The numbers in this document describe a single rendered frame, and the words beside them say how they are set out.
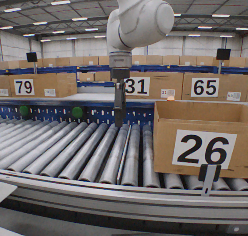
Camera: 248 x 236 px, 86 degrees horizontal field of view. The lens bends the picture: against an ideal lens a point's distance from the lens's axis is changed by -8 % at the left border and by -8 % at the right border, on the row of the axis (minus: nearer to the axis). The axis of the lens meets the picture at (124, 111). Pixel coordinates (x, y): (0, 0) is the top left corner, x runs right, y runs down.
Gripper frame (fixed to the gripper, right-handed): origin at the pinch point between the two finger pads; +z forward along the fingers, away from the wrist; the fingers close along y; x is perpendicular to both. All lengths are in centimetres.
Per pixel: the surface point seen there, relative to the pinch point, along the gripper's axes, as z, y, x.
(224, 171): 8.5, 22.2, 33.6
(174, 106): -4.0, -7.2, 23.8
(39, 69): -46, -475, -403
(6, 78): -17, -29, -88
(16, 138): 11, 5, -51
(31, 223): 86, -3, -68
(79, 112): 4.5, -21.1, -28.7
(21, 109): 4, -21, -70
